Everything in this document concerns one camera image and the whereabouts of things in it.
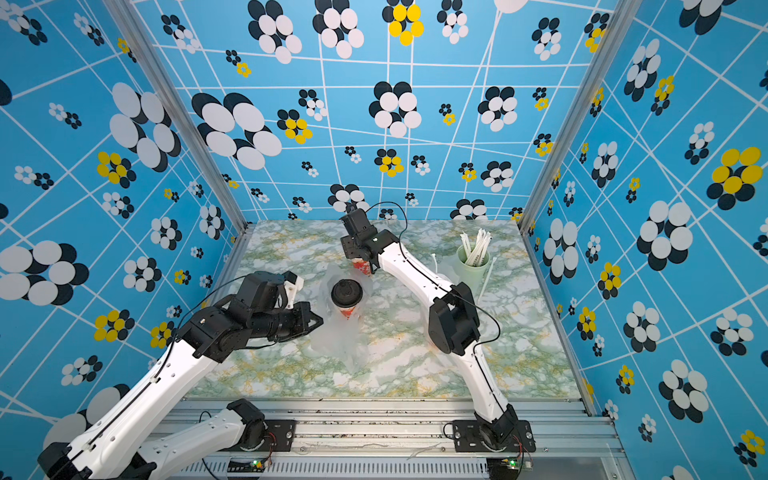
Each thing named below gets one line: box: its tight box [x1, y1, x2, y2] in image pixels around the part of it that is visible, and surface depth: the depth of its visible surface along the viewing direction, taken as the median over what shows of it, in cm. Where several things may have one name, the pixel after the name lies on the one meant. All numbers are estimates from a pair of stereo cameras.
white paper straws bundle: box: [460, 228, 493, 267], surface depth 96 cm
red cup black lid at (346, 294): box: [331, 278, 363, 319], surface depth 82 cm
